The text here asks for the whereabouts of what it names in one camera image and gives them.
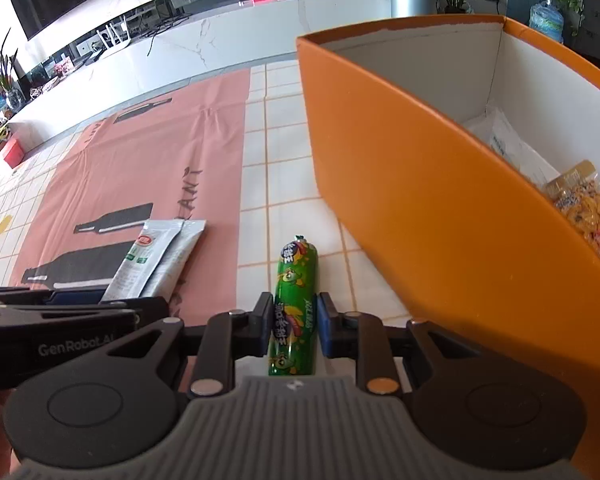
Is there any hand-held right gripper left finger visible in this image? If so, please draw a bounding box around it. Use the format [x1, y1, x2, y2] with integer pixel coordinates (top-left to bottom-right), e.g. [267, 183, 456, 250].
[105, 291, 275, 397]

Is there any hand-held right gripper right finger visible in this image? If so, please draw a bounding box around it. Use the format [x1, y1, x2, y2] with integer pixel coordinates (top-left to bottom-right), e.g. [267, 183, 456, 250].
[317, 292, 489, 395]

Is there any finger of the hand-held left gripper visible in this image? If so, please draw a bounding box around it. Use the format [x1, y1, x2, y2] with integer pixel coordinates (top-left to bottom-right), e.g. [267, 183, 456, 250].
[0, 287, 109, 307]
[0, 296, 170, 329]

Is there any green sausage stick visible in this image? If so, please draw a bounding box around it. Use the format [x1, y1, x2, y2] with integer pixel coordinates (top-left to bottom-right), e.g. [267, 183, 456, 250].
[267, 234, 320, 377]

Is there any orange cardboard box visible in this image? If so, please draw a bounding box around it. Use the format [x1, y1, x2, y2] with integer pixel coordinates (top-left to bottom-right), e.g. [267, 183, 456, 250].
[296, 14, 600, 480]

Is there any gold-edged red yellow snack packet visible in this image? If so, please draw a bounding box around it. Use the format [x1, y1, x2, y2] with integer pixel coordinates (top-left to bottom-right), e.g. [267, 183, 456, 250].
[544, 159, 600, 281]

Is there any pink and checked tablecloth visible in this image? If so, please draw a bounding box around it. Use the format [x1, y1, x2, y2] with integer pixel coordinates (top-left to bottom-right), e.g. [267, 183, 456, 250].
[0, 57, 416, 391]

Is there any plant in glass vase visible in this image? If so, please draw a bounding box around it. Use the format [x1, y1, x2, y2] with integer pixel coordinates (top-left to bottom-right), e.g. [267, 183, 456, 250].
[0, 27, 26, 111]

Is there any white plastic packet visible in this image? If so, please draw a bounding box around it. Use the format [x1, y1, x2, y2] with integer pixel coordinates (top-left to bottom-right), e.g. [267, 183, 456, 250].
[465, 106, 562, 187]

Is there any white router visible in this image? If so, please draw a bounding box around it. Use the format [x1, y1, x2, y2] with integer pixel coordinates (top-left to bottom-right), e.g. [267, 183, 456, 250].
[96, 15, 133, 53]

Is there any white marble cabinet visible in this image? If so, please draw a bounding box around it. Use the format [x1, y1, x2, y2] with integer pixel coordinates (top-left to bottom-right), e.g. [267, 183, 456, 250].
[0, 0, 396, 136]

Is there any blue water bottle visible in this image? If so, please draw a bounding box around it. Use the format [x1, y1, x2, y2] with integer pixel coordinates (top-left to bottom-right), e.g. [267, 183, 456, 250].
[529, 0, 565, 43]

